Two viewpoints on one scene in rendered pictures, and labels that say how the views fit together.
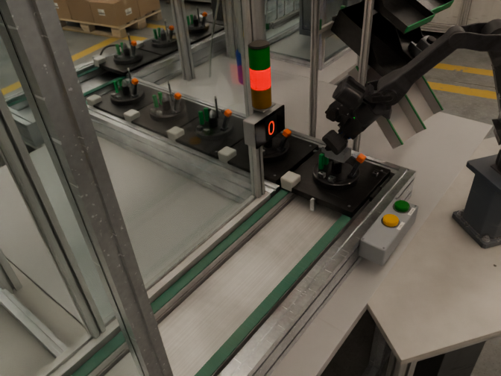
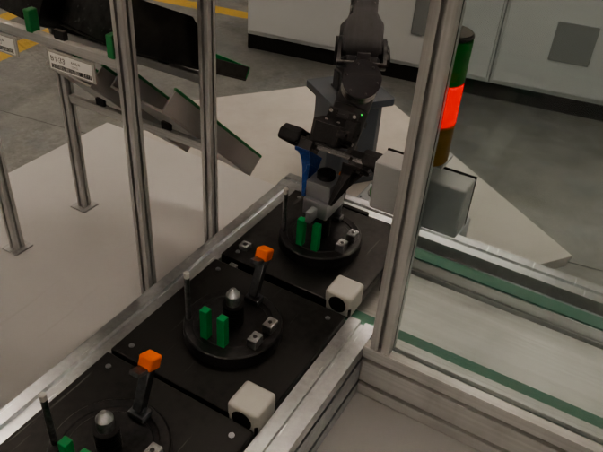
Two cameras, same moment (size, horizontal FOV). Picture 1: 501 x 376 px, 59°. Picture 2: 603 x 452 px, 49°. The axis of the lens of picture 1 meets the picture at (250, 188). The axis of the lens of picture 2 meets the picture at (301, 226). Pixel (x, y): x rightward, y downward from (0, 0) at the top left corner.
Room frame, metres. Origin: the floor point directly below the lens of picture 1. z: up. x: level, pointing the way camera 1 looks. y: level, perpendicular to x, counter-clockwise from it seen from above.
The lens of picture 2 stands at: (1.31, 0.61, 1.65)
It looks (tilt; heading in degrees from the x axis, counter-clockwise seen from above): 36 degrees down; 256
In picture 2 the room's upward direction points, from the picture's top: 4 degrees clockwise
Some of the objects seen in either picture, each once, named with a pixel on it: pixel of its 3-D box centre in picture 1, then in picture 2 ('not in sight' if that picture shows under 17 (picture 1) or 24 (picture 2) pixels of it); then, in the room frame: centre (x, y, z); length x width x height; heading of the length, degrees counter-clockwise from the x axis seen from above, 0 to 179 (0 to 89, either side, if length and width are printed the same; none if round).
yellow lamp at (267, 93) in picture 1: (261, 95); not in sight; (1.00, -0.04, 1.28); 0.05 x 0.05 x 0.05
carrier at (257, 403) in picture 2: (267, 139); (232, 309); (1.24, -0.07, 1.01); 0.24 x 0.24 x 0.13; 48
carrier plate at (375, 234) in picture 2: (335, 178); (318, 247); (1.07, -0.26, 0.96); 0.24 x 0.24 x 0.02; 48
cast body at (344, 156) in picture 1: (335, 145); (321, 193); (1.08, -0.25, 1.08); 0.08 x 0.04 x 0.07; 49
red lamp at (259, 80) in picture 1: (260, 76); not in sight; (1.00, -0.04, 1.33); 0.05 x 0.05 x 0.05
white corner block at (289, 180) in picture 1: (290, 181); (344, 296); (1.06, -0.12, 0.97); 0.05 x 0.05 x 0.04; 48
